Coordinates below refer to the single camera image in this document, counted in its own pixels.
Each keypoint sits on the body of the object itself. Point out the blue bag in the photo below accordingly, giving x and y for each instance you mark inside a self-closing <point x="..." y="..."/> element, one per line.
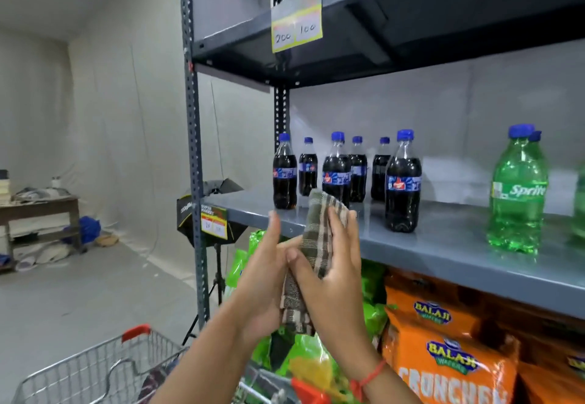
<point x="87" y="230"/>

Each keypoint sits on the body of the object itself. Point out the pile of green snack packets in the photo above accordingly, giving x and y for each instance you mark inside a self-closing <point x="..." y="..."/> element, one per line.
<point x="310" y="362"/>

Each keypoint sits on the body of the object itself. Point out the person's left thumb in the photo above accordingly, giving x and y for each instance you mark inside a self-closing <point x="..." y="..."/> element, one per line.
<point x="291" y="243"/>

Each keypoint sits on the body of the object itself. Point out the heap of grey cloth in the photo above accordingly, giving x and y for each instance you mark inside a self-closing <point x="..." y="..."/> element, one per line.
<point x="39" y="194"/>

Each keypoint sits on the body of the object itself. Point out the small yellow red price tag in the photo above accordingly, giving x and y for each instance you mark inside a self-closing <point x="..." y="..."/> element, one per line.
<point x="214" y="222"/>

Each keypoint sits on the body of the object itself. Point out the row of cola bottles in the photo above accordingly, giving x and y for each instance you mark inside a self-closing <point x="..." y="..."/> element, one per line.
<point x="402" y="198"/>

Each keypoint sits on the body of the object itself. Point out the person's left forearm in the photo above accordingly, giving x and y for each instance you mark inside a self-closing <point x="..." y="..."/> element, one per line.
<point x="201" y="367"/>

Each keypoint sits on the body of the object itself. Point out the person's right thumb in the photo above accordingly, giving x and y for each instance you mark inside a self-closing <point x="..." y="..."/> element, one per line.
<point x="302" y="272"/>

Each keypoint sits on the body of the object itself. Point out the green soda bottle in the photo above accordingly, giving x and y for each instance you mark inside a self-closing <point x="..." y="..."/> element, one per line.
<point x="535" y="136"/>
<point x="516" y="216"/>
<point x="580" y="207"/>

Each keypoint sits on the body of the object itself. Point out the large yellow price tag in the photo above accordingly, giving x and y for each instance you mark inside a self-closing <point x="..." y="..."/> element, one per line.
<point x="297" y="20"/>

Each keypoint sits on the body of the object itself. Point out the small white bottle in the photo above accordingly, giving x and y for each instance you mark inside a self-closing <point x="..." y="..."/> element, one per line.
<point x="55" y="183"/>

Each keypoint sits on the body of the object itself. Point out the red wrist thread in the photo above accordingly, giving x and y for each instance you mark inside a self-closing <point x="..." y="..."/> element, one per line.
<point x="370" y="374"/>

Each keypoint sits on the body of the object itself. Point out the person's right forearm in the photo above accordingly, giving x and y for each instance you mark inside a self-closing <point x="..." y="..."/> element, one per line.
<point x="384" y="387"/>

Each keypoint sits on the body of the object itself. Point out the grey metal shelf rack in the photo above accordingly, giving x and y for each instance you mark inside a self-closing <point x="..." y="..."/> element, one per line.
<point x="411" y="253"/>

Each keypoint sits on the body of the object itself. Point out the person's right hand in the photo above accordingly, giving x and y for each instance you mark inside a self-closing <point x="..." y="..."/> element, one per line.
<point x="338" y="298"/>

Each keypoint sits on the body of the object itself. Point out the white bags under table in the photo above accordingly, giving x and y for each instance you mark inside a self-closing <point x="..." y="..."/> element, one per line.
<point x="45" y="253"/>

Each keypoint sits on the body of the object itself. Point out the checked brown cleaning cloth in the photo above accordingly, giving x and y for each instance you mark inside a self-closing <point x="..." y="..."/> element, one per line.
<point x="320" y="230"/>

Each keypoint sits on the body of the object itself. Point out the person's left hand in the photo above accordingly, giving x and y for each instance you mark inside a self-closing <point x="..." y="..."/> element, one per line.
<point x="258" y="289"/>

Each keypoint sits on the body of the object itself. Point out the wooden table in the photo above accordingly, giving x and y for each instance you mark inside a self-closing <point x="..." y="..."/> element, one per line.
<point x="41" y="209"/>

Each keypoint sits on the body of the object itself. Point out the tan flat item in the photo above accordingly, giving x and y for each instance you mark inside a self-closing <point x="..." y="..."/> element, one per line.
<point x="106" y="240"/>

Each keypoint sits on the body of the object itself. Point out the black softbox light on stand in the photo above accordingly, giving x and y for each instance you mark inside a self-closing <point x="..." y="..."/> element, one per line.
<point x="185" y="216"/>

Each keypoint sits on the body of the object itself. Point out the pile of orange snack packets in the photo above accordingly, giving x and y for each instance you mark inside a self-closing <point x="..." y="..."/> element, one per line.
<point x="452" y="367"/>

